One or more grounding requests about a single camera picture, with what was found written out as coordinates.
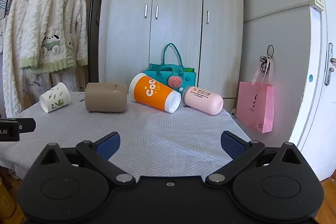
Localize silver door handle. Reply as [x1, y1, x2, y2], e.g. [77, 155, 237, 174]
[324, 43, 336, 87]

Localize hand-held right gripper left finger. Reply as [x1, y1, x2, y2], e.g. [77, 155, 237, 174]
[34, 132, 136, 186]

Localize pink cup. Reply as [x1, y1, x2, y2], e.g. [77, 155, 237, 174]
[183, 86, 224, 116]

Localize teal felt handbag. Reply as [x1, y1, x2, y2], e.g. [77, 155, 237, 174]
[143, 43, 197, 95]

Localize white door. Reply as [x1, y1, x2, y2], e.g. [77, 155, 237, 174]
[289, 0, 336, 182]

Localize wire clothes hangers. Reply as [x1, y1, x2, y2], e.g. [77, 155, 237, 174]
[0, 0, 12, 20]

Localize beige cup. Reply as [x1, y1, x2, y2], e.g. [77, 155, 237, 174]
[85, 83, 128, 113]

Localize black hair ties on hook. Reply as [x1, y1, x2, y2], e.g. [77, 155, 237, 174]
[259, 45, 275, 74]

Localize white patterned pajama pants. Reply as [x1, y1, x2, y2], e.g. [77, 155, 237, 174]
[23, 68, 79, 109]

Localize white leaf-print paper cup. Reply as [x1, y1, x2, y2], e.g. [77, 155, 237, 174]
[39, 82, 71, 114]

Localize orange cup with white rim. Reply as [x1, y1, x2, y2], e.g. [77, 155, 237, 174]
[128, 72, 182, 113]

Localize white patterned tablecloth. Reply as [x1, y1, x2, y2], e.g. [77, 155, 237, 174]
[0, 91, 252, 180]

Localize white fluffy robe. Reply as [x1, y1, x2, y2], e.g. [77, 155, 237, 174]
[2, 0, 29, 117]

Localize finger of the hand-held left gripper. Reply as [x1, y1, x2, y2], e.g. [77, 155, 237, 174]
[18, 118, 36, 133]

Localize cardboard box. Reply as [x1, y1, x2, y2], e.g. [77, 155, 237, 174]
[0, 177, 17, 224]

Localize grey wooden wardrobe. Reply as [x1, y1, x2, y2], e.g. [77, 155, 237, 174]
[98, 0, 245, 109]

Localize black metal clothes rack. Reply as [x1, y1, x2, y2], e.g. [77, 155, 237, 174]
[5, 0, 103, 84]

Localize white fluffy green-trim jacket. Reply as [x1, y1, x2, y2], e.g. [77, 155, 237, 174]
[20, 0, 89, 74]

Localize pink paper shopping bag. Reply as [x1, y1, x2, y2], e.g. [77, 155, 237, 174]
[235, 55, 274, 134]

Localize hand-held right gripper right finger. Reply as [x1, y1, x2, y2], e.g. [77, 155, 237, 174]
[205, 131, 306, 186]

